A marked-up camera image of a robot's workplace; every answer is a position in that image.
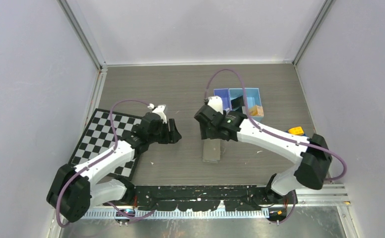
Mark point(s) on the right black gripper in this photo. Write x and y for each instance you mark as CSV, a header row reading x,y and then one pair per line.
x,y
205,133

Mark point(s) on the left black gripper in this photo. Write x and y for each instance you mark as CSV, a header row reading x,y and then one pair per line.
x,y
173,136

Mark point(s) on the grey blue card holder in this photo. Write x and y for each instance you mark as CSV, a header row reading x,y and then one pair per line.
x,y
211,150

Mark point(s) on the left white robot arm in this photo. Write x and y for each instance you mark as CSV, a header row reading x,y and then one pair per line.
x,y
75,190

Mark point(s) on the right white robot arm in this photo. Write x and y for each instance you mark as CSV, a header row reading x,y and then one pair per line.
x,y
308,155

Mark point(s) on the black card in tray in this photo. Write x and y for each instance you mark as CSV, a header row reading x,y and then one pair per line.
x,y
237,104

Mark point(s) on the orange card stack in tray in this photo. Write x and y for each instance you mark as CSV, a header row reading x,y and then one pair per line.
x,y
256,111

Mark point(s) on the blue three-compartment tray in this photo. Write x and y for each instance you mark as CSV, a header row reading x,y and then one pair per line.
x,y
233,98

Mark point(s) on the black white checkerboard mat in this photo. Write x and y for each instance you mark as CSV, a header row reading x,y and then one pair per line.
x,y
98,136

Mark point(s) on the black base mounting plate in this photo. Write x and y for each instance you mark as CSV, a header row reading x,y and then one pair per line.
x,y
200,198

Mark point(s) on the yellow blue toy block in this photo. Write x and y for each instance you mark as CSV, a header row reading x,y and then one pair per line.
x,y
298,131

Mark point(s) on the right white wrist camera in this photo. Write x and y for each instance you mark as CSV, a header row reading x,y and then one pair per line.
x,y
216,103

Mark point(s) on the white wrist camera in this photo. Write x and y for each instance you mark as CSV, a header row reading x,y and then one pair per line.
x,y
216,103
161,110

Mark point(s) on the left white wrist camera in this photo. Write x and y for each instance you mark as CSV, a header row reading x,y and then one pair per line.
x,y
161,110

